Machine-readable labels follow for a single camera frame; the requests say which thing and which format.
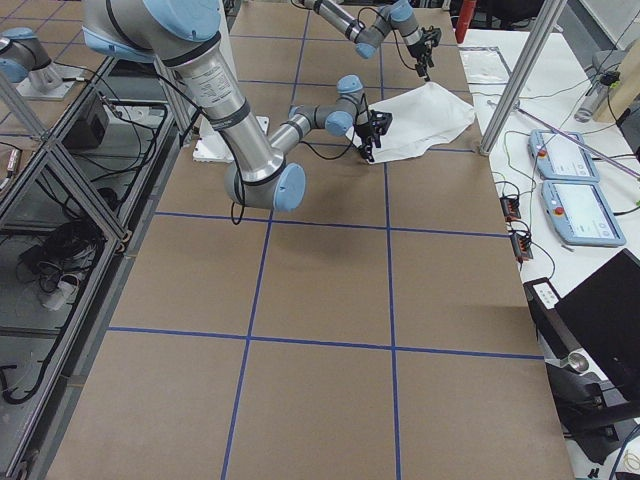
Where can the white printed t-shirt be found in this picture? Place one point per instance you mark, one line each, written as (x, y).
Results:
(421, 118)

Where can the black power adapter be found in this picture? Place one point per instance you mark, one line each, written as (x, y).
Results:
(89, 128)

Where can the white power strip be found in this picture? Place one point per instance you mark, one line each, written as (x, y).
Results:
(60, 296)

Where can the purple rod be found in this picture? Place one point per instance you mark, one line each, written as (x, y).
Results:
(624, 168)

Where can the clear plastic bottle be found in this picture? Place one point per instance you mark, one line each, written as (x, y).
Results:
(591, 102)

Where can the black labelled box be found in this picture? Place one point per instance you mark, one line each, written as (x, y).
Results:
(565, 351)

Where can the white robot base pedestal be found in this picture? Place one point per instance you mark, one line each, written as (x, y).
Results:
(230, 130)

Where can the orange usb hub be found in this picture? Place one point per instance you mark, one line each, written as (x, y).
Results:
(510, 208)
(521, 245)

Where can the far orange usb hub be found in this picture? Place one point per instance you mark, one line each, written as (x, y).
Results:
(510, 208)

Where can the teach pendant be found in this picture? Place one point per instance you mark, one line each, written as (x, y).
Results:
(558, 158)
(580, 214)

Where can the near orange usb hub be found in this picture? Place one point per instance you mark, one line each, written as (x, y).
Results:
(521, 245)

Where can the transparent plastic bag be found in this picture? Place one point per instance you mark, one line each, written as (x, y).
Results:
(485, 65)

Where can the aluminium frame post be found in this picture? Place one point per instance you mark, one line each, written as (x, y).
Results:
(536, 40)

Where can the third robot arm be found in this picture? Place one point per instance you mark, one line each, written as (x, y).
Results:
(26, 63)

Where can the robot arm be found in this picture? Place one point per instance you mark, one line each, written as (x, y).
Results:
(397, 19)
(185, 37)

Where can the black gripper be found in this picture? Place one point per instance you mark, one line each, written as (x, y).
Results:
(419, 51)
(365, 133)

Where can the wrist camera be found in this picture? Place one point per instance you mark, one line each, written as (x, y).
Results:
(381, 122)

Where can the upper teach pendant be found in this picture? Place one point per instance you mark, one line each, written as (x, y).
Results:
(558, 158)

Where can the red fire extinguisher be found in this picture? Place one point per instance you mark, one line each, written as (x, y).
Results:
(465, 17)

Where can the aluminium frame rack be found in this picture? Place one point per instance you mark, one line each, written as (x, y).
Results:
(75, 214)

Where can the lower teach pendant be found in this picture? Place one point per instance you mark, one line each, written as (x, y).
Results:
(580, 214)

